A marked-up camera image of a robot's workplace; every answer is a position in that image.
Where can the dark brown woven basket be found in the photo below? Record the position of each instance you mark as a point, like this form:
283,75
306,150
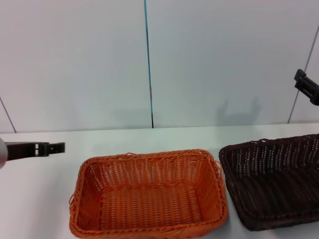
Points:
274,194

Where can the orange woven plastic basket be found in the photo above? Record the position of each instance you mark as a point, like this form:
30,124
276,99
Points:
149,206

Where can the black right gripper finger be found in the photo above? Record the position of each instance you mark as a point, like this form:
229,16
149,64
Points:
307,87

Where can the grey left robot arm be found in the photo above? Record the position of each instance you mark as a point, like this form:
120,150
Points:
3,153

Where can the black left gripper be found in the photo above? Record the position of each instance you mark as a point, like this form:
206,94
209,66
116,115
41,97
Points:
22,150

